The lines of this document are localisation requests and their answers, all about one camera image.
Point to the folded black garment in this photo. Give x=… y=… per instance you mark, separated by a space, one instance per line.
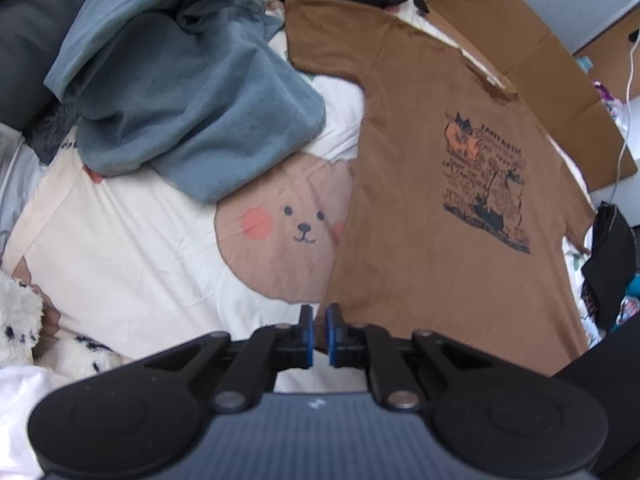
x=612 y=260

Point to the blue-grey sweatshirt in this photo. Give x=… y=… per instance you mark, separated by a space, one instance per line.
x=190 y=100

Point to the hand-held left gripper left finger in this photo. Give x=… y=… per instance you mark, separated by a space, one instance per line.
x=307 y=335

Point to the brown cardboard sheet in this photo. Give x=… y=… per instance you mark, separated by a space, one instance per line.
x=525 y=35

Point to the white plush toy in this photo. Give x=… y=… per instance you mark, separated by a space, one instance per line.
x=20 y=320

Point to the cream bear print bed sheet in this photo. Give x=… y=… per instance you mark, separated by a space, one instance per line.
x=150 y=260

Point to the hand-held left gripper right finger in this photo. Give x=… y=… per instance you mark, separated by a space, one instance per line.
x=331 y=335

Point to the brown printed t-shirt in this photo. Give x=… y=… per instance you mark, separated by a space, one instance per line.
x=410 y=235

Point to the white teal bottle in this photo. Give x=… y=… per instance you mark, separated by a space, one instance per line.
x=584 y=63

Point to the dark grey cloth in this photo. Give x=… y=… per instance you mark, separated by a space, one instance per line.
x=35 y=35

